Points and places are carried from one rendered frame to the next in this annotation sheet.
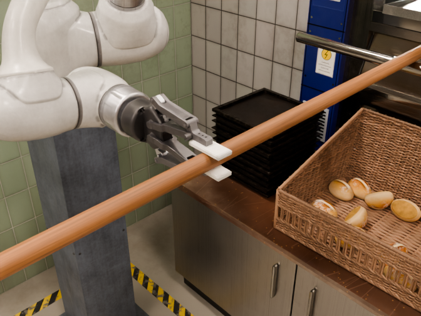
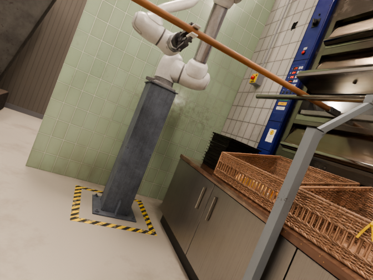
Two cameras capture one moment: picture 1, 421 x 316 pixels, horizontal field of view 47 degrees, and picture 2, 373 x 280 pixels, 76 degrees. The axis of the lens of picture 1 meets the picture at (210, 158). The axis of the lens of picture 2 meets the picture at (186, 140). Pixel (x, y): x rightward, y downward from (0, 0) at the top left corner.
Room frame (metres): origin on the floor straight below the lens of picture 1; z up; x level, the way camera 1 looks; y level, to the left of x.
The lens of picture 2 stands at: (-0.26, -0.49, 0.78)
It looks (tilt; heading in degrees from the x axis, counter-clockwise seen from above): 2 degrees down; 20
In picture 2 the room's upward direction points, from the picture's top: 22 degrees clockwise
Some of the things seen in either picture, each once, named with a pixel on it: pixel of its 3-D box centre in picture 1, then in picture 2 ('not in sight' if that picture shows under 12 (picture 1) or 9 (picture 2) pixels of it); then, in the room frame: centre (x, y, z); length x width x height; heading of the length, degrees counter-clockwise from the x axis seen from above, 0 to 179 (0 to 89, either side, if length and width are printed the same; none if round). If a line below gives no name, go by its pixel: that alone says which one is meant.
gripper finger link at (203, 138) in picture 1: (198, 131); not in sight; (0.68, 0.02, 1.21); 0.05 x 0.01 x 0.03; 43
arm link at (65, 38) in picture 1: (58, 39); (170, 66); (1.32, 0.42, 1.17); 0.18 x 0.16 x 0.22; 113
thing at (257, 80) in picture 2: not in sight; (256, 79); (2.01, -0.09, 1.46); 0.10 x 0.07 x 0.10; 43
